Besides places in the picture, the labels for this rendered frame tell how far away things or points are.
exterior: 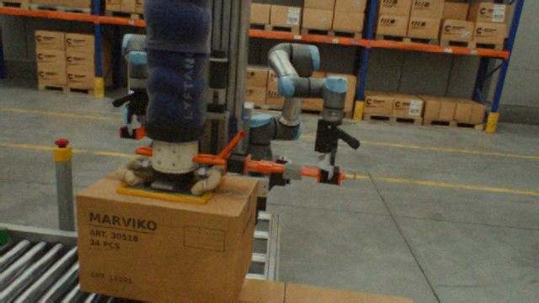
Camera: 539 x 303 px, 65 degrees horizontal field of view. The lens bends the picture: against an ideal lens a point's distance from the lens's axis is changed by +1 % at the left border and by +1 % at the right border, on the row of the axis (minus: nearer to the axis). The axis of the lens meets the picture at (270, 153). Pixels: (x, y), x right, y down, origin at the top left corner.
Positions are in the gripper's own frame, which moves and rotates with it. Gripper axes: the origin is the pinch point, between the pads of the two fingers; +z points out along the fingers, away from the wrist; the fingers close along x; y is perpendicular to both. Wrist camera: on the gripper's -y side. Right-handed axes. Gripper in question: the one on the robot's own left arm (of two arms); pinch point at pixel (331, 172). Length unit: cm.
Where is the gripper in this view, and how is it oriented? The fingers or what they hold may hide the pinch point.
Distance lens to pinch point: 157.9
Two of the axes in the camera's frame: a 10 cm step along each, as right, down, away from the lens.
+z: -0.8, 9.6, 2.8
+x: -1.4, 2.6, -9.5
